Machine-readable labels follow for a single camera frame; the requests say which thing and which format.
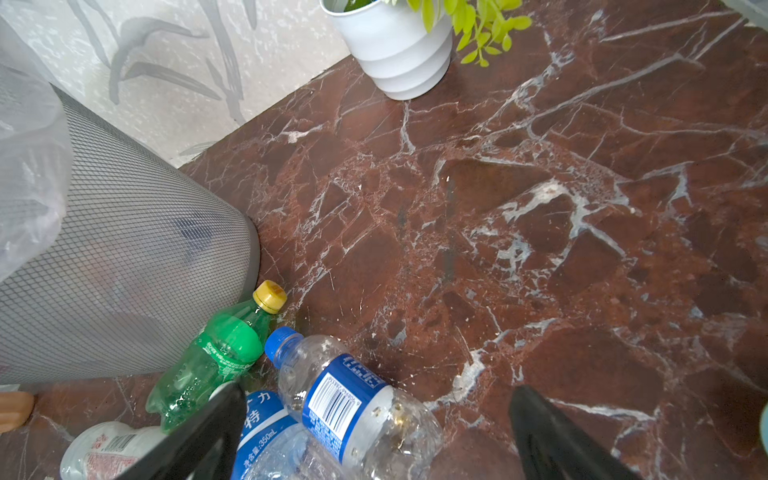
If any translucent pink bin liner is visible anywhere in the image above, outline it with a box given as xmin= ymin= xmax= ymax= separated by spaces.
xmin=1 ymin=21 xmax=74 ymax=279

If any clear bottle red white label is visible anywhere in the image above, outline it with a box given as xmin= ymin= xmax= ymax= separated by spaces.
xmin=59 ymin=421 xmax=167 ymax=480

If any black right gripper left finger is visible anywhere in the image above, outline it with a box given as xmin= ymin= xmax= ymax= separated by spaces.
xmin=119 ymin=382 xmax=247 ymax=480

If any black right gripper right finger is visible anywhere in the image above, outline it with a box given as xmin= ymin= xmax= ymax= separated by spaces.
xmin=508 ymin=385 xmax=638 ymax=480

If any small terracotta vase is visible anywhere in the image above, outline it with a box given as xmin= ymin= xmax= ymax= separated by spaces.
xmin=0 ymin=391 xmax=35 ymax=434

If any clear bottle small blue label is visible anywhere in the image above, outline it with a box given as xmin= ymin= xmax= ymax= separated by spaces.
xmin=264 ymin=326 xmax=443 ymax=479

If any grey mesh waste bin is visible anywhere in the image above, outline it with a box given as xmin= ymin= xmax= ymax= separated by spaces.
xmin=1 ymin=93 xmax=260 ymax=384

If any green bottle yellow cap upper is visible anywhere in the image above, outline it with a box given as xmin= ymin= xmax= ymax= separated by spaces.
xmin=145 ymin=280 xmax=287 ymax=434

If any clear bottle large blue label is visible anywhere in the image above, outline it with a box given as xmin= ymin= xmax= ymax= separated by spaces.
xmin=231 ymin=390 xmax=345 ymax=479

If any white pot with flowers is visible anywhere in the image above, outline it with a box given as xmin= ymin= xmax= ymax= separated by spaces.
xmin=319 ymin=0 xmax=534 ymax=102

